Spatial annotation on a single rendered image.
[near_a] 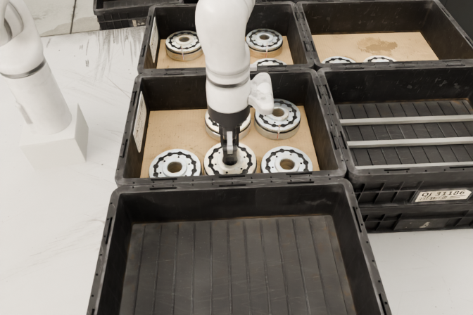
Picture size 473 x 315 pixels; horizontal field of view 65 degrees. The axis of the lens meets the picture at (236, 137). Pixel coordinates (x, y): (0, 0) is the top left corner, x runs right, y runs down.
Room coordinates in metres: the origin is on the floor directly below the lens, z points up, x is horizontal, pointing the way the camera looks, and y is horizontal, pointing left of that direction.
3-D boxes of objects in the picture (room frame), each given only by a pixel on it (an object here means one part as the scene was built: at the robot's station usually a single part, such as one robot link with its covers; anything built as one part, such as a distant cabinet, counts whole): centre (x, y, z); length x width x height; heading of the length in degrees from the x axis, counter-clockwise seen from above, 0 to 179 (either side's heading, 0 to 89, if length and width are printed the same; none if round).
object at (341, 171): (0.52, 0.01, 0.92); 0.40 x 0.30 x 0.02; 93
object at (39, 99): (0.64, 0.45, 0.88); 0.09 x 0.09 x 0.17; 21
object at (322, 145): (0.52, 0.01, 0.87); 0.40 x 0.30 x 0.11; 93
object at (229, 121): (0.48, 0.01, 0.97); 0.08 x 0.08 x 0.09
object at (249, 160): (0.45, 0.01, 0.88); 0.10 x 0.10 x 0.01
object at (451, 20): (0.84, -0.37, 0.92); 0.40 x 0.30 x 0.02; 93
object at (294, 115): (0.60, -0.09, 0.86); 0.10 x 0.10 x 0.01
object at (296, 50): (0.82, 0.03, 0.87); 0.40 x 0.30 x 0.11; 93
